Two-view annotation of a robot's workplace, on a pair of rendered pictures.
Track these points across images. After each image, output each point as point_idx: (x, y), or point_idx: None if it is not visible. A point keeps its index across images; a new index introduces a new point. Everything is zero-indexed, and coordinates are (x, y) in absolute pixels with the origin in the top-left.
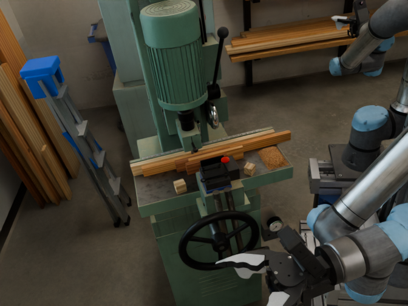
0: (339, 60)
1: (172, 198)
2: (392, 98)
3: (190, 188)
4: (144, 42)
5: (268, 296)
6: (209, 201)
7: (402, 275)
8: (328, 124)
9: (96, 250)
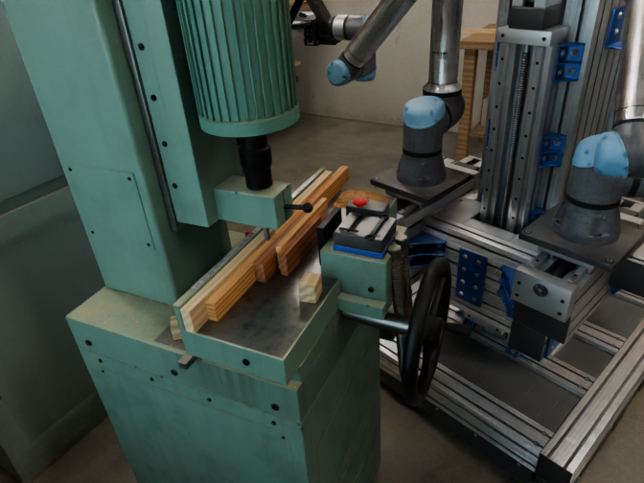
0: (342, 61)
1: (315, 312)
2: (274, 176)
3: (322, 285)
4: (116, 35)
5: (382, 451)
6: (389, 270)
7: (616, 222)
8: (234, 228)
9: None
